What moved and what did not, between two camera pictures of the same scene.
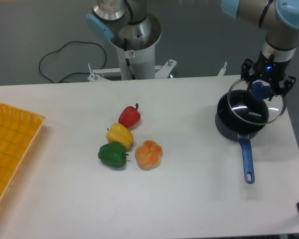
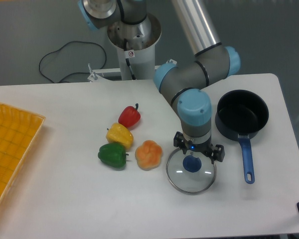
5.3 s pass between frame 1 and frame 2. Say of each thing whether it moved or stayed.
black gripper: moved
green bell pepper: stayed
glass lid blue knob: moved
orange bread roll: stayed
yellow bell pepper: stayed
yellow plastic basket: stayed
